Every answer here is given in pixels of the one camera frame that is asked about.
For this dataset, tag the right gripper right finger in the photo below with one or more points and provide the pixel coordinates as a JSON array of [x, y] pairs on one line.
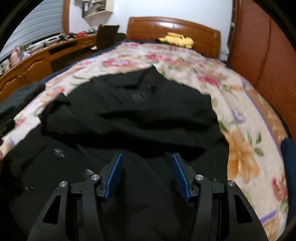
[[221, 210]]

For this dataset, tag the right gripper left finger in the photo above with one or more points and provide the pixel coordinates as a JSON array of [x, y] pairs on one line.
[[72, 206]]

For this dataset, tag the black trench coat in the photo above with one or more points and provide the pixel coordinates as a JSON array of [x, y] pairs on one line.
[[141, 115]]

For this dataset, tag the dark grey folded garment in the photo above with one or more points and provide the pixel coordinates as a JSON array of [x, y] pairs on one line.
[[20, 98]]

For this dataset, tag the wooden desk with cabinets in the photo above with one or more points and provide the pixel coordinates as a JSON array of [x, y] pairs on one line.
[[38, 66]]

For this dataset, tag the floral bed blanket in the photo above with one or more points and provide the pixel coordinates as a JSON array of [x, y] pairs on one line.
[[250, 125]]

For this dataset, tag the folded navy blue garment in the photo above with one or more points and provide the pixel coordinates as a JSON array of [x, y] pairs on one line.
[[288, 151]]

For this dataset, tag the grey window blind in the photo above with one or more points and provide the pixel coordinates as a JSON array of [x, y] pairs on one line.
[[43, 21]]

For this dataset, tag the red basket on desk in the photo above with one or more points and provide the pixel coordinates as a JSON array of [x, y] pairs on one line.
[[81, 34]]

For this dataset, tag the dark wooden chair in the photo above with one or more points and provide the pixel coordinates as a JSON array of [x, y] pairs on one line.
[[107, 36]]

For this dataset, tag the wooden bed headboard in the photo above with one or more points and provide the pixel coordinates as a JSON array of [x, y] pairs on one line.
[[207, 41]]

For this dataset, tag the yellow pikachu plush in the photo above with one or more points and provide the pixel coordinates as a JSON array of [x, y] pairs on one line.
[[177, 40]]

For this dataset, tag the wooden louvered wardrobe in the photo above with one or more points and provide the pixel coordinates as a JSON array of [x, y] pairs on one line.
[[262, 54]]

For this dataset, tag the white wall shelf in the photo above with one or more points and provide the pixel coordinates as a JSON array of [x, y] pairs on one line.
[[95, 7]]

